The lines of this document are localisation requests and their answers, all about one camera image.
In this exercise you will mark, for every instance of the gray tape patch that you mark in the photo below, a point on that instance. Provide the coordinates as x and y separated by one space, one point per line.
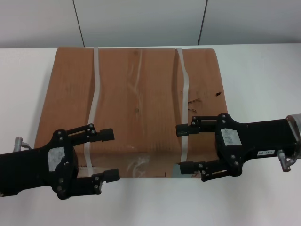
176 170

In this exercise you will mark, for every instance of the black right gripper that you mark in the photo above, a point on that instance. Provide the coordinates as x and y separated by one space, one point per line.
258 139

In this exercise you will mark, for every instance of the brown cardboard box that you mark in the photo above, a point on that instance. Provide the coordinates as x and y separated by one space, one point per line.
141 106

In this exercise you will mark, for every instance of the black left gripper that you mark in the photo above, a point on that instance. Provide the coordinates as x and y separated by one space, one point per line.
30 167

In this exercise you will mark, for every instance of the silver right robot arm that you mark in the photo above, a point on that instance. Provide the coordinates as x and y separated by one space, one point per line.
296 127

